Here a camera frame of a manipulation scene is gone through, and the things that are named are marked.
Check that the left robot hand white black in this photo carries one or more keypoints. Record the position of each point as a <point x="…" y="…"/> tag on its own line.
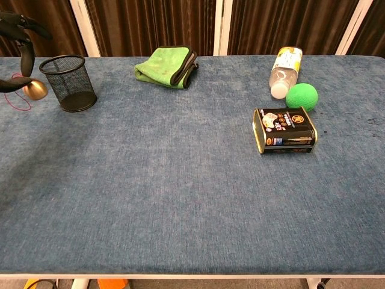
<point x="27" y="60"/>

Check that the dark brown curtain panel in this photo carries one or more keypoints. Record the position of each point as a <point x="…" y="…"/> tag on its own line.
<point x="63" y="27"/>
<point x="150" y="24"/>
<point x="285" y="21"/>
<point x="373" y="33"/>

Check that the black mesh pen holder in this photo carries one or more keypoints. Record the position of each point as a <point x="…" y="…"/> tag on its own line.
<point x="72" y="87"/>

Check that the green folded microfiber cloth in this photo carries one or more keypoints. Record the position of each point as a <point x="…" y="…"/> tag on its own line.
<point x="162" y="66"/>

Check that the blue table mat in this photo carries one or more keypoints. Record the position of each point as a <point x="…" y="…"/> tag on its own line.
<point x="180" y="195"/>

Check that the yellow object under table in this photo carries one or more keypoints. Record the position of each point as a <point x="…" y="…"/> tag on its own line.
<point x="31" y="284"/>

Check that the orange object under table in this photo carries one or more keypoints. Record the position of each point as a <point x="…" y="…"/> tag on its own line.
<point x="112" y="284"/>

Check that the clear plastic bottle yellow label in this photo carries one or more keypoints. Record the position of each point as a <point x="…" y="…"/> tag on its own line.
<point x="285" y="69"/>

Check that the black rectangular tin can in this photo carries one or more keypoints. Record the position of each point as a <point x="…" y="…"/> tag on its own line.
<point x="285" y="129"/>

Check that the green rubber ball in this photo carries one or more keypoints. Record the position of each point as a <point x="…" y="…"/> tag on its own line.
<point x="300" y="96"/>

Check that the white partition post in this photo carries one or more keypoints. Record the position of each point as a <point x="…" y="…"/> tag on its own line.
<point x="355" y="27"/>
<point x="85" y="30"/>
<point x="222" y="27"/>

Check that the white table frame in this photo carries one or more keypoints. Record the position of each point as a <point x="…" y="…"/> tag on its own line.
<point x="192" y="276"/>

